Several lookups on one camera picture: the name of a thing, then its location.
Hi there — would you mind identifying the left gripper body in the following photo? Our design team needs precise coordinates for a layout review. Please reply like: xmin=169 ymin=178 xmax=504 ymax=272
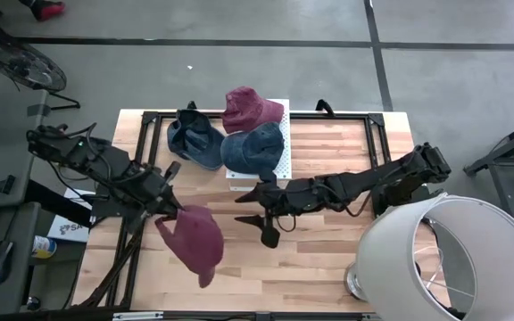
xmin=137 ymin=165 xmax=177 ymax=216

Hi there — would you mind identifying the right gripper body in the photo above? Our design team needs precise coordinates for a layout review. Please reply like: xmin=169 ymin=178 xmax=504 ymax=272
xmin=255 ymin=177 xmax=302 ymax=220

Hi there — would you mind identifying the maroon baseball cap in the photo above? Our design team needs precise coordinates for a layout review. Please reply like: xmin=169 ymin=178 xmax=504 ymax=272
xmin=153 ymin=204 xmax=225 ymax=289
xmin=220 ymin=86 xmax=286 ymax=135

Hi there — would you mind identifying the navy baseball cap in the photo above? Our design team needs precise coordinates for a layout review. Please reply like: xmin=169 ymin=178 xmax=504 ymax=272
xmin=220 ymin=121 xmax=286 ymax=180
xmin=166 ymin=109 xmax=226 ymax=172

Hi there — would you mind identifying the white perforated shelf riser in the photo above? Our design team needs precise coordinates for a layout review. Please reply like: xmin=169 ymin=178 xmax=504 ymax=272
xmin=225 ymin=98 xmax=294 ymax=193

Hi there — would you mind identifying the white printed box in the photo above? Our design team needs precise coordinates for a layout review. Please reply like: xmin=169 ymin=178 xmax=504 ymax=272
xmin=46 ymin=186 xmax=97 ymax=244

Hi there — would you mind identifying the black desk leg bar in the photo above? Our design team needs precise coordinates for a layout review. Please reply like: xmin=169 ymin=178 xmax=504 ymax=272
xmin=24 ymin=178 xmax=94 ymax=229

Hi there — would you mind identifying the chrome lamp base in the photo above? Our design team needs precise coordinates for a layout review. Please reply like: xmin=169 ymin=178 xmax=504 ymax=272
xmin=343 ymin=261 xmax=370 ymax=302

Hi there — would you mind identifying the white lamp shade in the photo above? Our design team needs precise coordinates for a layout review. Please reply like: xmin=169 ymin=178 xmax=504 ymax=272
xmin=354 ymin=192 xmax=514 ymax=321

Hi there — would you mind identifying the drink can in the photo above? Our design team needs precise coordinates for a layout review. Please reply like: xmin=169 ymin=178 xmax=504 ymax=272
xmin=30 ymin=235 xmax=58 ymax=260

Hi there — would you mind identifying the grey desk with mouse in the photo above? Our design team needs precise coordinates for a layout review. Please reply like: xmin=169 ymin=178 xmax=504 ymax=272
xmin=0 ymin=201 xmax=43 ymax=316

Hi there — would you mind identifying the large grey desk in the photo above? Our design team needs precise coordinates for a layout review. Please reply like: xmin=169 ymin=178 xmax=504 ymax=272
xmin=0 ymin=88 xmax=49 ymax=210

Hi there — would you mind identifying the black floor fan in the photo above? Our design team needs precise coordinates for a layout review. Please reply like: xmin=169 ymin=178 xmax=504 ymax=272
xmin=0 ymin=20 xmax=82 ymax=111

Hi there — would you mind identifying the person's foot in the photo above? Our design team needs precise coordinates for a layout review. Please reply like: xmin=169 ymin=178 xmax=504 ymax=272
xmin=18 ymin=0 xmax=67 ymax=22

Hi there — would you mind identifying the black metal cart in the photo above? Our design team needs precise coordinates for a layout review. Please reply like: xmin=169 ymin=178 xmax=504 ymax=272
xmin=463 ymin=113 xmax=514 ymax=251

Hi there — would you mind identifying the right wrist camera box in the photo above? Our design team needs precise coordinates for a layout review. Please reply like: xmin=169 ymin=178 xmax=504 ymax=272
xmin=260 ymin=221 xmax=282 ymax=250

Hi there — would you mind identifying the black aluminium table frame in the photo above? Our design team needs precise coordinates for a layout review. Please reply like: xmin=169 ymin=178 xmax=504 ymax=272
xmin=71 ymin=109 xmax=419 ymax=309

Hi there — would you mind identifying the silver metal bracket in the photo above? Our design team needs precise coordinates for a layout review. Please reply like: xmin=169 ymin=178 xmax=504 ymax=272
xmin=112 ymin=311 xmax=165 ymax=321

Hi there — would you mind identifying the black angle bracket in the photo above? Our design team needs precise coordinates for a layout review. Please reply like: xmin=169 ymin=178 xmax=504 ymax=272
xmin=0 ymin=174 xmax=17 ymax=195

